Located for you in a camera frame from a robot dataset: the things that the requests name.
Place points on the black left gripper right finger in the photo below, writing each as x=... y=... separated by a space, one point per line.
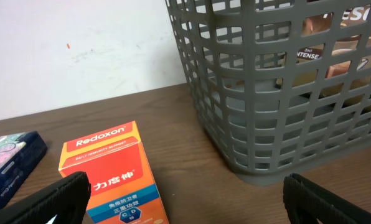
x=309 y=203

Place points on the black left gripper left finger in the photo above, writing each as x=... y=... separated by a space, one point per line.
x=64 y=201

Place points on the brown Nescafe Gold coffee bag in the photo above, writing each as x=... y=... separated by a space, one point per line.
x=330 y=67

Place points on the orange Redoxon box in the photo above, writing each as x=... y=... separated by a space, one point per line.
x=123 y=189

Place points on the Kleenex tissue multipack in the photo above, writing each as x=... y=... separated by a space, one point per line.
x=19 y=155

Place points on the grey plastic basket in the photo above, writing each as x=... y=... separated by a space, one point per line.
x=228 y=72

